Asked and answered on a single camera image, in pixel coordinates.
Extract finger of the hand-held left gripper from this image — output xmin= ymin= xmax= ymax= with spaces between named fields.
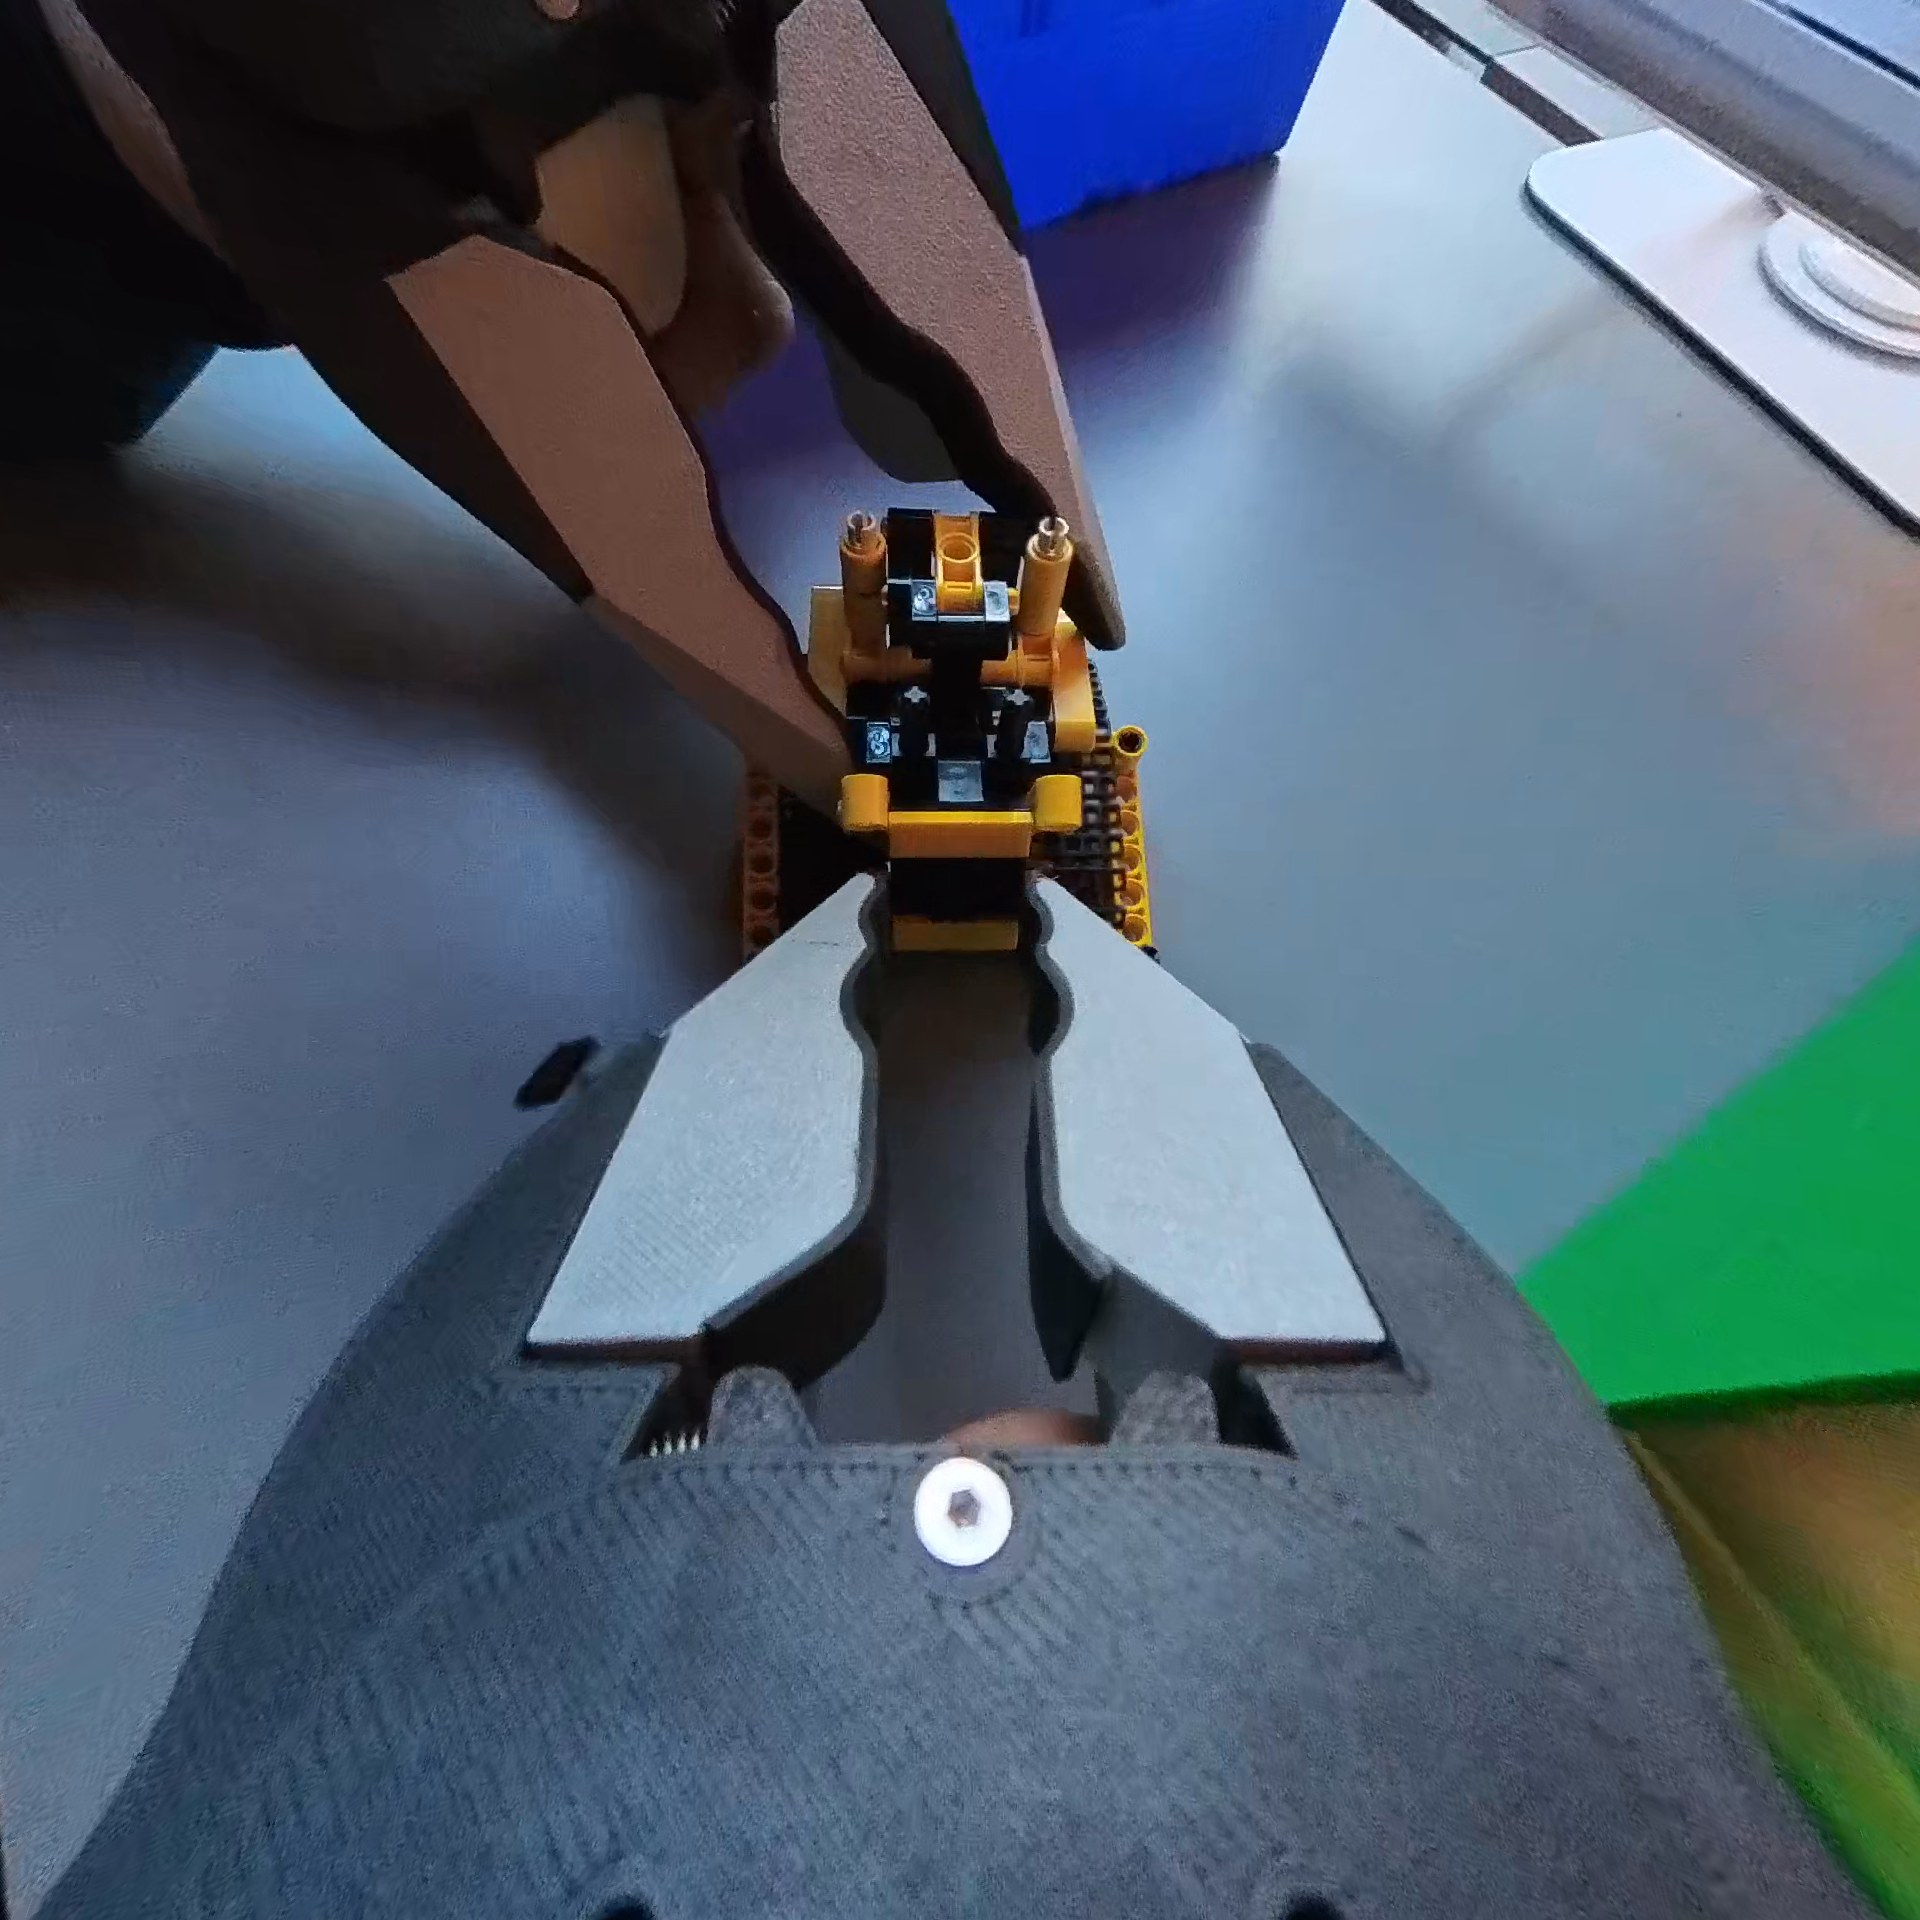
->
xmin=382 ymin=231 xmax=855 ymax=819
xmin=751 ymin=0 xmax=1130 ymax=653

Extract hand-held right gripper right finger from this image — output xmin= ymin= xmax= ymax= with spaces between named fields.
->
xmin=1026 ymin=872 xmax=1390 ymax=1374

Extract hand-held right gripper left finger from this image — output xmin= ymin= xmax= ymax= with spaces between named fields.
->
xmin=527 ymin=872 xmax=887 ymax=1352

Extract yellow and black lego model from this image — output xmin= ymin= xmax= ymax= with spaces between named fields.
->
xmin=738 ymin=508 xmax=1161 ymax=963

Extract person's left hand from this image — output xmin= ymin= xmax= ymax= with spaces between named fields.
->
xmin=657 ymin=181 xmax=800 ymax=422

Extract blue plastic bin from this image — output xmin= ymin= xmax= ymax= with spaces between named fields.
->
xmin=945 ymin=0 xmax=1347 ymax=231

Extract stacked green plastic bins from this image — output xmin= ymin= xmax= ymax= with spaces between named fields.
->
xmin=1516 ymin=944 xmax=1920 ymax=1920

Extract silver monitor stand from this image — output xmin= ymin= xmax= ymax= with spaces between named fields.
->
xmin=1526 ymin=128 xmax=1920 ymax=534

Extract silver monitor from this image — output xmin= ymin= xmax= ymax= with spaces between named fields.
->
xmin=1476 ymin=0 xmax=1920 ymax=227

